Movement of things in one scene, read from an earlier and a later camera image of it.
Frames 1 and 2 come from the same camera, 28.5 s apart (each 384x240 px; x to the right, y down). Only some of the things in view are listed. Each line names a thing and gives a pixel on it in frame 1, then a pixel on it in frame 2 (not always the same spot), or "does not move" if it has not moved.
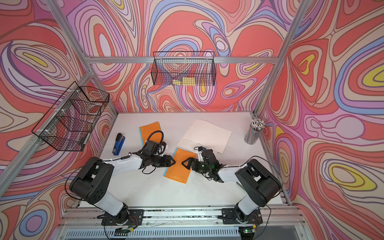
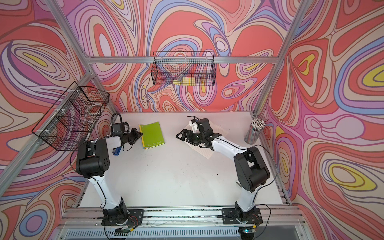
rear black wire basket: (184, 68) does not move
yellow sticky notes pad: (186, 81) does not move
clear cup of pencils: (254, 131) does not move
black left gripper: (166, 162) → (135, 134)
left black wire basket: (67, 125) does not move
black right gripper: (194, 167) → (185, 132)
